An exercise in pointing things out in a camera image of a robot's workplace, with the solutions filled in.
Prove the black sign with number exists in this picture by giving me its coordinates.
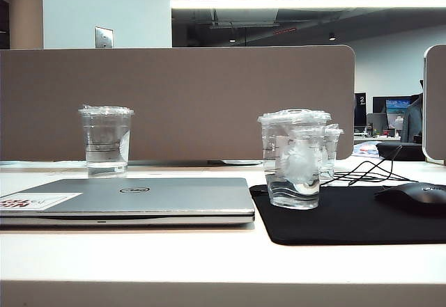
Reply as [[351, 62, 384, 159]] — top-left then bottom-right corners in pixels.
[[354, 93, 367, 127]]

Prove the brown white-edged desk partition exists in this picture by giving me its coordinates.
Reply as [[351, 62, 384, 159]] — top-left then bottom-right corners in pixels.
[[422, 45, 446, 166]]

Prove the black oval pouch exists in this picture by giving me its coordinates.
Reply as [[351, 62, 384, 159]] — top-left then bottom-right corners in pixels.
[[375, 141, 424, 162]]

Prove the metal wall plate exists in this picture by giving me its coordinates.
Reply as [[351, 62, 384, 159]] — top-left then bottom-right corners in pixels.
[[94, 26, 114, 49]]

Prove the grey office chair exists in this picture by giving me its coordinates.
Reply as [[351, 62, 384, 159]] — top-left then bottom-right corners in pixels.
[[400, 94, 424, 144]]

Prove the silver Dell laptop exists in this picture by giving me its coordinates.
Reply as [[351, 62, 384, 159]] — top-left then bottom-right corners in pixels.
[[0, 177, 255, 228]]

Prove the black computer mouse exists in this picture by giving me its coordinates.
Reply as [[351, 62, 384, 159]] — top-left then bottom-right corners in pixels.
[[374, 181, 446, 214]]

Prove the small clear plastic cup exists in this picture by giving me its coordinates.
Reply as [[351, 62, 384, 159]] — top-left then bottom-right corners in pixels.
[[318, 123, 345, 182]]

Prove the background computer monitor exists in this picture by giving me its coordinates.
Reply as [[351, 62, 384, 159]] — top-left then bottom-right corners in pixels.
[[371, 96, 417, 129]]

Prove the tall clear plastic cup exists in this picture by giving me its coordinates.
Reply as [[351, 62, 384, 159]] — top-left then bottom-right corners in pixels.
[[78, 104, 136, 178]]

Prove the black mouse pad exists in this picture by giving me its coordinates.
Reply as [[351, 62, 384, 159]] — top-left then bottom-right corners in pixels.
[[249, 183, 446, 247]]

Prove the white ceiling light strip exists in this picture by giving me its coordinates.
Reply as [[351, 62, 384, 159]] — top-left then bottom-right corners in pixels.
[[170, 0, 446, 10]]

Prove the grey flat partition foot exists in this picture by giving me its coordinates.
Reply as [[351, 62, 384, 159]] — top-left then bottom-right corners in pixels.
[[208, 159, 264, 166]]

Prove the clear plastic cup with logo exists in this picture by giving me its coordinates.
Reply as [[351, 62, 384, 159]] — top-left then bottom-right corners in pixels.
[[257, 109, 332, 210]]

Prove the white red laptop sticker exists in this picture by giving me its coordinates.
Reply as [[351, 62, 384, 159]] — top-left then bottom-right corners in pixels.
[[0, 191, 84, 212]]

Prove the thin black mouse cable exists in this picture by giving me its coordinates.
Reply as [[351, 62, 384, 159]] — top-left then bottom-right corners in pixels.
[[318, 145, 405, 188]]

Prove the wide brown desk partition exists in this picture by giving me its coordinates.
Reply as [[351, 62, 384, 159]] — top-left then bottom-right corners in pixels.
[[0, 45, 356, 164]]

